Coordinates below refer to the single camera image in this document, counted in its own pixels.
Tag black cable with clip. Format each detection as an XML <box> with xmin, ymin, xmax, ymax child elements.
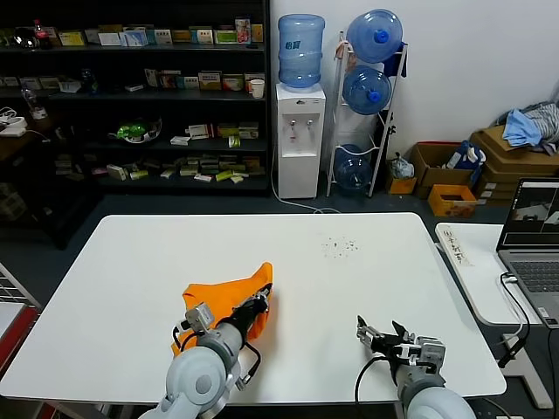
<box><xmin>496</xmin><ymin>278</ymin><xmax>531</xmax><ymax>367</ymax></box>

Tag grey striped garment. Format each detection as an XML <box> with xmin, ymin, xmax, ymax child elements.
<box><xmin>522</xmin><ymin>101</ymin><xmax>559</xmax><ymax>156</ymax></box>

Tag metal wire rack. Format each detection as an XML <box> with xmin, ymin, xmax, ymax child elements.
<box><xmin>0</xmin><ymin>263</ymin><xmax>43</xmax><ymax>306</ymax></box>

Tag orange cardboard box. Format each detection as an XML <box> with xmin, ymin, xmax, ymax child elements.
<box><xmin>427</xmin><ymin>184</ymin><xmax>479</xmax><ymax>218</ymax></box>

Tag large flat cardboard box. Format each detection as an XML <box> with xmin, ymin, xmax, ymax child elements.
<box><xmin>470</xmin><ymin>125</ymin><xmax>559</xmax><ymax>175</ymax></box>

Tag low stacked cardboard boxes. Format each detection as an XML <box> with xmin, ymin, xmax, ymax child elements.
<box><xmin>474</xmin><ymin>172</ymin><xmax>528</xmax><ymax>207</ymax></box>

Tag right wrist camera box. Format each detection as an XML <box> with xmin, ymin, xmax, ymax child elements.
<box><xmin>417</xmin><ymin>335</ymin><xmax>448</xmax><ymax>373</ymax></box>

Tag cola bottle red label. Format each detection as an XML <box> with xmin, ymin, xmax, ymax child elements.
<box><xmin>32</xmin><ymin>19</ymin><xmax>52</xmax><ymax>50</ymax></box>

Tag light blue garment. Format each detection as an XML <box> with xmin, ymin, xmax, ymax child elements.
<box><xmin>501</xmin><ymin>108</ymin><xmax>542</xmax><ymax>148</ymax></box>

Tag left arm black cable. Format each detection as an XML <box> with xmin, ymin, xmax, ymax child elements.
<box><xmin>171</xmin><ymin>324</ymin><xmax>264</xmax><ymax>388</ymax></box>

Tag clear bottle white base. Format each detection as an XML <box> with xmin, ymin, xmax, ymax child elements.
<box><xmin>20</xmin><ymin>85</ymin><xmax>48</xmax><ymax>121</ymax></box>

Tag red white flat box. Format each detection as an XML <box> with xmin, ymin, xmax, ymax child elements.
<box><xmin>189</xmin><ymin>124</ymin><xmax>217</xmax><ymax>141</ymax></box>

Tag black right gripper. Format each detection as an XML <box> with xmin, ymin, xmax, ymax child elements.
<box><xmin>356</xmin><ymin>315</ymin><xmax>418</xmax><ymax>373</ymax></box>

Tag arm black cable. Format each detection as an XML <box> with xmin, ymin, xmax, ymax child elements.
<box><xmin>171</xmin><ymin>324</ymin><xmax>264</xmax><ymax>388</ymax></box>
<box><xmin>354</xmin><ymin>354</ymin><xmax>395</xmax><ymax>419</ymax></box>

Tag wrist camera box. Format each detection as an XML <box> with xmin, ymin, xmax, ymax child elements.
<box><xmin>417</xmin><ymin>335</ymin><xmax>448</xmax><ymax>373</ymax></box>
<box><xmin>185</xmin><ymin>303</ymin><xmax>216</xmax><ymax>335</ymax></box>

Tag black shelving unit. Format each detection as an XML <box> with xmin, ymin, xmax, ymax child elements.
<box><xmin>0</xmin><ymin>0</ymin><xmax>272</xmax><ymax>198</ymax></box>

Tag white laptop cable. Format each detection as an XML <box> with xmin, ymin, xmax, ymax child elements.
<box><xmin>500</xmin><ymin>271</ymin><xmax>526</xmax><ymax>338</ymax></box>

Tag white side desk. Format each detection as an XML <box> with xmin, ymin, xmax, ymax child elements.
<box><xmin>434</xmin><ymin>222</ymin><xmax>559</xmax><ymax>409</ymax></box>

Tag upright labelled blue water jug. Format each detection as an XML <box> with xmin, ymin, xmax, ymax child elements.
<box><xmin>278</xmin><ymin>14</ymin><xmax>328</xmax><ymax>92</ymax></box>

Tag white dispenser power cord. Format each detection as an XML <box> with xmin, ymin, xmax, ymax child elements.
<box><xmin>272</xmin><ymin>148</ymin><xmax>343</xmax><ymax>215</ymax></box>

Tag tall pink box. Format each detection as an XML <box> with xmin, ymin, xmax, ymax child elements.
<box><xmin>235</xmin><ymin>17</ymin><xmax>252</xmax><ymax>45</ymax></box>

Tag grey laptop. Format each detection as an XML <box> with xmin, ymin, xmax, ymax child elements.
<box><xmin>496</xmin><ymin>176</ymin><xmax>559</xmax><ymax>328</ymax></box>

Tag red panel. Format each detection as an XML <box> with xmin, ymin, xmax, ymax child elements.
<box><xmin>0</xmin><ymin>306</ymin><xmax>41</xmax><ymax>372</ymax></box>

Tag black stand pole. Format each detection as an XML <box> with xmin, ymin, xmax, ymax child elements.
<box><xmin>376</xmin><ymin>112</ymin><xmax>398</xmax><ymax>176</ymax></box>

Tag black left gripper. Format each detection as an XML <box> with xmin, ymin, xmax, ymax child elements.
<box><xmin>231</xmin><ymin>284</ymin><xmax>275</xmax><ymax>331</ymax></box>

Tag blue white carton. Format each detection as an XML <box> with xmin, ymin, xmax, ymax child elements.
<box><xmin>122</xmin><ymin>28</ymin><xmax>148</xmax><ymax>48</ymax></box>

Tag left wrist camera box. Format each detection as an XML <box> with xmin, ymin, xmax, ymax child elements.
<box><xmin>185</xmin><ymin>303</ymin><xmax>216</xmax><ymax>335</ymax></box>

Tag crumpled plastic bag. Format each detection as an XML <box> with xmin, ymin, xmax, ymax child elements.
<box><xmin>390</xmin><ymin>152</ymin><xmax>416</xmax><ymax>180</ymax></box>

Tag bowl with green fruit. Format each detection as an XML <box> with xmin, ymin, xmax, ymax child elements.
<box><xmin>107</xmin><ymin>117</ymin><xmax>164</xmax><ymax>145</ymax></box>

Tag dark blue hanging cloth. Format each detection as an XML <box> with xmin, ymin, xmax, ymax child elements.
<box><xmin>383</xmin><ymin>42</ymin><xmax>410</xmax><ymax>80</ymax></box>

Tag white wire jug rack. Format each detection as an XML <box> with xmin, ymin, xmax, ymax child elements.
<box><xmin>326</xmin><ymin>30</ymin><xmax>409</xmax><ymax>200</ymax></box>

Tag orange t-shirt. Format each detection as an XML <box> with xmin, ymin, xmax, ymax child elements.
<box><xmin>169</xmin><ymin>261</ymin><xmax>276</xmax><ymax>357</ymax></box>

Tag blue white bag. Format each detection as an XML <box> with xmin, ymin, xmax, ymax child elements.
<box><xmin>446</xmin><ymin>140</ymin><xmax>487</xmax><ymax>174</ymax></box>

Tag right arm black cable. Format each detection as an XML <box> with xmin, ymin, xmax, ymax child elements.
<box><xmin>354</xmin><ymin>354</ymin><xmax>395</xmax><ymax>419</ymax></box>

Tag open brown cardboard box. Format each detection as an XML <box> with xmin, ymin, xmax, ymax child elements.
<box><xmin>411</xmin><ymin>141</ymin><xmax>476</xmax><ymax>200</ymax></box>

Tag white power strip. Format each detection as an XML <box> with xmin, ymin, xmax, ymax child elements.
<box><xmin>0</xmin><ymin>106</ymin><xmax>29</xmax><ymax>139</ymax></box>

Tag small brown cardboard box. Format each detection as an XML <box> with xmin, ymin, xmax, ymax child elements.
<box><xmin>385</xmin><ymin>169</ymin><xmax>418</xmax><ymax>196</ymax></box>

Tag white water dispenser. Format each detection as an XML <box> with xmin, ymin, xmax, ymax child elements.
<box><xmin>275</xmin><ymin>82</ymin><xmax>328</xmax><ymax>201</ymax></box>

